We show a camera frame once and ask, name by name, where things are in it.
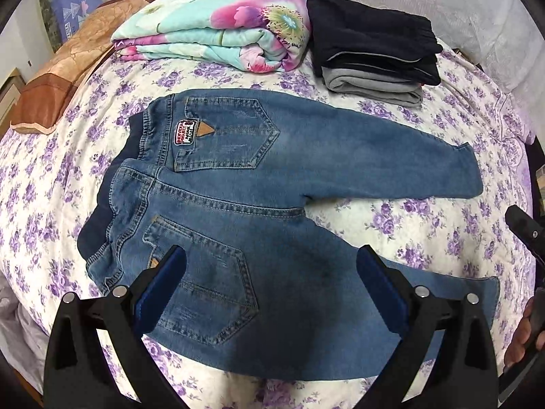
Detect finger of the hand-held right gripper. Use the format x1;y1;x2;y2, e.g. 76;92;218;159
505;205;545;266

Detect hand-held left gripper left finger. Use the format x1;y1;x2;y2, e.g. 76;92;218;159
44;245;188;409

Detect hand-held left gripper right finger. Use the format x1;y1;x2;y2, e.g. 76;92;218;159
357;245;500;409

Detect blue denim pants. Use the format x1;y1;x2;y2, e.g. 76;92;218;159
77;89;501;382

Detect folded grey pants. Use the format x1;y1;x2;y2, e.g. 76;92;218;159
320;66;424;108

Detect folded navy pants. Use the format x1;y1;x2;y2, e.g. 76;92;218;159
307;0;443;87

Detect person's right hand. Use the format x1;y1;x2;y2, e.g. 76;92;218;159
503;292;538;375

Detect purple floral bed sheet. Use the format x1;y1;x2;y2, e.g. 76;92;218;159
0;38;538;409

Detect grey cloth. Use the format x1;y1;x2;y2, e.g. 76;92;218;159
0;283;49;398

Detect brown pillow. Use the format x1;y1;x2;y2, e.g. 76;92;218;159
9;0;160;135

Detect wooden cabinet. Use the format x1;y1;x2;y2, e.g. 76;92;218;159
0;67;23;126

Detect folded floral quilt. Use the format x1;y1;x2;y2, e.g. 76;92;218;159
111;0;313;74

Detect blue patterned pillow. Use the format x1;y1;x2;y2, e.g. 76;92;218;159
49;0;103;45

